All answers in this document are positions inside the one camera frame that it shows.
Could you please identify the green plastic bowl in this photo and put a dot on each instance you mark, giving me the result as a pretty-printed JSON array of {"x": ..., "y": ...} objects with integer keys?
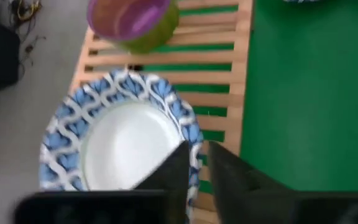
[{"x": 160, "y": 34}]

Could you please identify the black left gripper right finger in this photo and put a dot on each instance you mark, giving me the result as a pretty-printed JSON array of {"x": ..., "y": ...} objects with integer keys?
[{"x": 238, "y": 193}]

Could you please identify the purple plastic cup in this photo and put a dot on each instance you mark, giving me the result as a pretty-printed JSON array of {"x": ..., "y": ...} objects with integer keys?
[{"x": 126, "y": 18}]

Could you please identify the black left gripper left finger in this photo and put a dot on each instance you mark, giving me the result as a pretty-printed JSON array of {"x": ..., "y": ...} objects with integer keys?
[{"x": 174, "y": 186}]

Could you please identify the wooden slatted shelf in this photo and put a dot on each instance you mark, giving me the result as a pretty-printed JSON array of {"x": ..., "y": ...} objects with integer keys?
[{"x": 239, "y": 77}]

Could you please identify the blue white patterned plate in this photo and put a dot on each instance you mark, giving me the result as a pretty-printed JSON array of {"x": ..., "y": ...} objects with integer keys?
[{"x": 126, "y": 146}]

